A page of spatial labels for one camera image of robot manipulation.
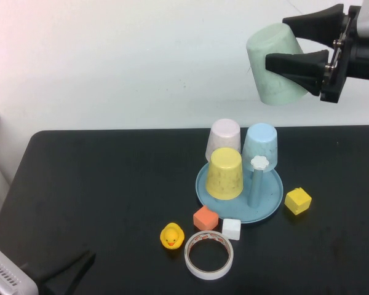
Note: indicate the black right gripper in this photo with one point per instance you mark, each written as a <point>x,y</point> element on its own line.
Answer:
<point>363,58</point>

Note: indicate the yellow cup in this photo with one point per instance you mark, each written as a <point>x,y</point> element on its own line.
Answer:
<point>224,178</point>

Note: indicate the white foam cube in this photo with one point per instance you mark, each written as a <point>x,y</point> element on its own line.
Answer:
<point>231,230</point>

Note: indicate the yellow rubber duck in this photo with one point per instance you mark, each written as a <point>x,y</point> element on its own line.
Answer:
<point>171,236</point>

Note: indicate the blue cup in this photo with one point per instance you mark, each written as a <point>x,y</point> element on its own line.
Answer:
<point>261,141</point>

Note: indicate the blue cup stand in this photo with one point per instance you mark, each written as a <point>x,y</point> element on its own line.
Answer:
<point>264,209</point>

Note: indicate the pink cup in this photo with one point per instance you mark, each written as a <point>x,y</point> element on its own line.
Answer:
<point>223,135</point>

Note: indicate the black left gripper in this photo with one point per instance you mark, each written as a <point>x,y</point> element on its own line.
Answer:
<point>30,273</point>

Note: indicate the green cup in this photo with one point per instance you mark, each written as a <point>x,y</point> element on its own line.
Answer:
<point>264,40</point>

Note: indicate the white tape roll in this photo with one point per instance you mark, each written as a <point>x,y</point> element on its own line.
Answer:
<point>190,264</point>

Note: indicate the orange foam cube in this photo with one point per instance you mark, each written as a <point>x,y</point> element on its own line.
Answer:
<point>205,218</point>

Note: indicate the yellow foam cube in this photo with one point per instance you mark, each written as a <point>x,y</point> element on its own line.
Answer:
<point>298,201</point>

